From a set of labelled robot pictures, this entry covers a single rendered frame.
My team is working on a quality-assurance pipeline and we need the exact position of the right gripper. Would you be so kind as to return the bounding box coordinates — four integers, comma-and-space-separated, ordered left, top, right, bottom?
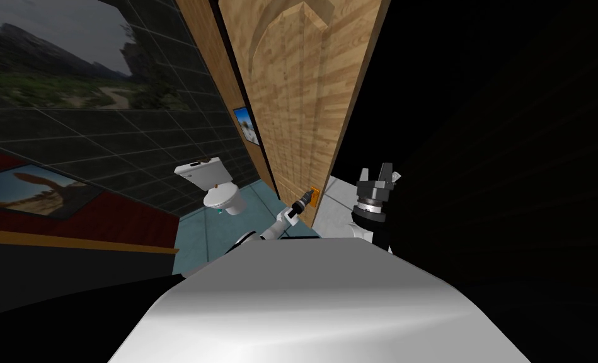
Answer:
355, 162, 403, 205

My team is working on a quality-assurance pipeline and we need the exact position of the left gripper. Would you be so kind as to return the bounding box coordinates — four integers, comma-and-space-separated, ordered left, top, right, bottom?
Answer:
290, 189, 314, 213

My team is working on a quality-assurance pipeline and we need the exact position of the white toilet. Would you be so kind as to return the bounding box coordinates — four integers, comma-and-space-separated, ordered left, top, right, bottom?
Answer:
173, 156, 248, 217

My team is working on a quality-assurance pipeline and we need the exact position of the small blue sky picture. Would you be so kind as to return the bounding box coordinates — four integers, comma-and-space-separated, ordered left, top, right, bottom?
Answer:
233, 106, 262, 147

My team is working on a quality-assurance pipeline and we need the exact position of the light wooden door leaf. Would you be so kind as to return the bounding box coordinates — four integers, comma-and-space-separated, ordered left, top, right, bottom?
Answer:
217, 0, 391, 229

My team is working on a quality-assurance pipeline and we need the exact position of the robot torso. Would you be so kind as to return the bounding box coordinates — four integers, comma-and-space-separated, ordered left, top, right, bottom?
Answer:
108, 234, 531, 363

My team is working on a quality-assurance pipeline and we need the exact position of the brown rock desert picture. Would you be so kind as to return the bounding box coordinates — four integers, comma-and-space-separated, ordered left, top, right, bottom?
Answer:
0, 163, 104, 221

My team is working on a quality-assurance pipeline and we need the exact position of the large mountain landscape picture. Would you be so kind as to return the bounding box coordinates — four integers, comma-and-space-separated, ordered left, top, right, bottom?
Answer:
0, 0, 200, 112

